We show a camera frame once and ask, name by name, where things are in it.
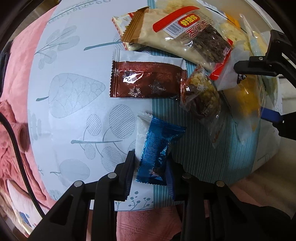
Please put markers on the red-white snack bag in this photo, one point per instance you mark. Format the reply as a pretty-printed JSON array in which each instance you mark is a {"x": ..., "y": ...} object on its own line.
[{"x": 124, "y": 30}]

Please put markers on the orange puff ball packet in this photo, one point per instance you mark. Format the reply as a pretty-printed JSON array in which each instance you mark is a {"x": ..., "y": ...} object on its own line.
[{"x": 244, "y": 94}]

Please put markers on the almond pie snack packet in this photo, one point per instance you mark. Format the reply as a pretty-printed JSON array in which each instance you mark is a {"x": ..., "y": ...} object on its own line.
[{"x": 188, "y": 32}]

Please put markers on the brown snowflake snack packet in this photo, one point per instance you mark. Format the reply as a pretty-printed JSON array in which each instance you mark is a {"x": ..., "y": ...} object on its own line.
[{"x": 141, "y": 75}]

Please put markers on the pink fleece blanket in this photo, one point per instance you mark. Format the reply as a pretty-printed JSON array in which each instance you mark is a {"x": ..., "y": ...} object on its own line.
[{"x": 156, "y": 224}]

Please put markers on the clear-wrapped seed cake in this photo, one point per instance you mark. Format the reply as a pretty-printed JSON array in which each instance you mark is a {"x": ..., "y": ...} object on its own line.
[{"x": 201, "y": 99}]

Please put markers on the white tree-print tablecloth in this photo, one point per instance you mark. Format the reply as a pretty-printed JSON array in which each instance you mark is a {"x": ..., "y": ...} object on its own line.
[{"x": 78, "y": 132}]

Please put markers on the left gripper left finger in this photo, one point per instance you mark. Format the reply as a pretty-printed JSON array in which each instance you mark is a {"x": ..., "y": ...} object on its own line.
[{"x": 68, "y": 218}]

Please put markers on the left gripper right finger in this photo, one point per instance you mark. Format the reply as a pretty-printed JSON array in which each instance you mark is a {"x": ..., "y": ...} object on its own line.
[{"x": 211, "y": 211}]

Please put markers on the blue foil candy packet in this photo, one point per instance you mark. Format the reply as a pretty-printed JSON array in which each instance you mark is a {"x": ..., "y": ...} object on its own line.
[{"x": 155, "y": 140}]

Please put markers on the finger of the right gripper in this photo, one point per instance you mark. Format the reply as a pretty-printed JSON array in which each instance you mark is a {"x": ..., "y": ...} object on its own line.
[
  {"x": 270, "y": 115},
  {"x": 256, "y": 65}
]

